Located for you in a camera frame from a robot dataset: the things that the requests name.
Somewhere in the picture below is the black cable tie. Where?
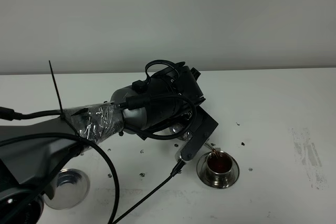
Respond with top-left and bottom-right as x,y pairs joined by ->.
48,60 -> 79,136

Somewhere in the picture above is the near stainless steel saucer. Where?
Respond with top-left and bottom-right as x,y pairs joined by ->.
196,152 -> 240,189

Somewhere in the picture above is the stainless steel teapot saucer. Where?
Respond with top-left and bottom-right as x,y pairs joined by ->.
44,169 -> 90,210

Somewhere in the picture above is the near stainless steel teacup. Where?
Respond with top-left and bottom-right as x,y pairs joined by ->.
205,151 -> 233,176

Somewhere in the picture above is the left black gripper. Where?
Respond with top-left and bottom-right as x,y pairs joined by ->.
136,61 -> 205,140

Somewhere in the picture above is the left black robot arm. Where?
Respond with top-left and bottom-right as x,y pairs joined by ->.
1,60 -> 206,223

